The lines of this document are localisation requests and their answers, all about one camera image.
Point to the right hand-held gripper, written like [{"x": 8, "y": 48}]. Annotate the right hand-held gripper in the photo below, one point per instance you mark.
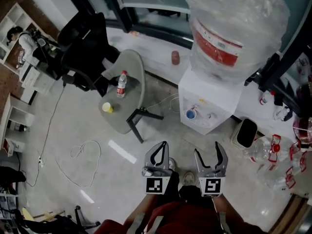
[{"x": 211, "y": 185}]

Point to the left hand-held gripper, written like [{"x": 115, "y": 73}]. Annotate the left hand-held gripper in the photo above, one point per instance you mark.
[{"x": 156, "y": 173}]

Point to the white water dispenser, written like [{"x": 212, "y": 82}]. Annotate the white water dispenser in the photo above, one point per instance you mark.
[{"x": 219, "y": 94}]

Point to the yellow cup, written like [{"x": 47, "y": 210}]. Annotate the yellow cup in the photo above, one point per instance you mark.
[{"x": 107, "y": 107}]

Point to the person's left forearm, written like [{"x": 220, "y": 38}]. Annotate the person's left forearm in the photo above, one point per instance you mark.
[{"x": 142, "y": 206}]

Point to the blue cup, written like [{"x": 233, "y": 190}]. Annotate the blue cup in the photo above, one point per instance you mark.
[{"x": 191, "y": 114}]

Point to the large plastic-wrapped water jug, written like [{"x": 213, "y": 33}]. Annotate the large plastic-wrapped water jug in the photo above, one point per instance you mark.
[{"x": 231, "y": 21}]

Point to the person's left shoe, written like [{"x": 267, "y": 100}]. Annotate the person's left shoe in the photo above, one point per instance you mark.
[{"x": 172, "y": 164}]

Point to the person's shoe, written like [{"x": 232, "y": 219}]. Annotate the person's shoe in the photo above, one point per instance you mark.
[
  {"x": 172, "y": 164},
  {"x": 188, "y": 178}
]

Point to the person's right shoe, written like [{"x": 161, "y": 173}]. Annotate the person's right shoe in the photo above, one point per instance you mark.
[{"x": 188, "y": 178}]

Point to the person's black trousers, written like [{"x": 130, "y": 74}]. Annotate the person's black trousers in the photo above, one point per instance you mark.
[{"x": 192, "y": 194}]

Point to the beige bin with black liner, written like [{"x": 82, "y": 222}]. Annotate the beige bin with black liner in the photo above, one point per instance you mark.
[{"x": 246, "y": 133}]

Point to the person's red top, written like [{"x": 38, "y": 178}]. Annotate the person's red top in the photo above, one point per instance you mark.
[{"x": 185, "y": 219}]

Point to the plastic bottle with red label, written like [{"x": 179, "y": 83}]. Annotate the plastic bottle with red label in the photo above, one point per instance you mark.
[{"x": 121, "y": 88}]

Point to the white bottle with red cap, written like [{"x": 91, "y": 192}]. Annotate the white bottle with red cap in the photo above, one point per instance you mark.
[{"x": 266, "y": 98}]

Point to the grey chair with black legs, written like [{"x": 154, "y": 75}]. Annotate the grey chair with black legs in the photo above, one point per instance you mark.
[{"x": 132, "y": 64}]

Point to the black chair base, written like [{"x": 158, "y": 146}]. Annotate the black chair base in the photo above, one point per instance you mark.
[{"x": 81, "y": 219}]

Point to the wooden cabinet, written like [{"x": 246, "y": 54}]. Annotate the wooden cabinet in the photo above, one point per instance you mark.
[{"x": 296, "y": 216}]

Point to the red jar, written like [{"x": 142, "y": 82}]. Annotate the red jar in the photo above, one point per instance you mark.
[{"x": 175, "y": 58}]

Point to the white power strip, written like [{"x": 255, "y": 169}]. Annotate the white power strip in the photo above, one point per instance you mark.
[{"x": 41, "y": 161}]

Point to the black office chair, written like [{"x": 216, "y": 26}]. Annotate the black office chair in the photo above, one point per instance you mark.
[{"x": 83, "y": 45}]

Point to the white drawer cabinet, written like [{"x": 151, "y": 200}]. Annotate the white drawer cabinet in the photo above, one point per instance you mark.
[{"x": 36, "y": 82}]

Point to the red and white box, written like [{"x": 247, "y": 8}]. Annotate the red and white box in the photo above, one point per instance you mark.
[{"x": 11, "y": 147}]

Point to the white low shelf unit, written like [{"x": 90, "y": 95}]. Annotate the white low shelf unit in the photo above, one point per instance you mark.
[{"x": 17, "y": 111}]

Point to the white cubby shelf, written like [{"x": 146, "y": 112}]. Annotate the white cubby shelf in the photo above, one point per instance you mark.
[{"x": 14, "y": 16}]

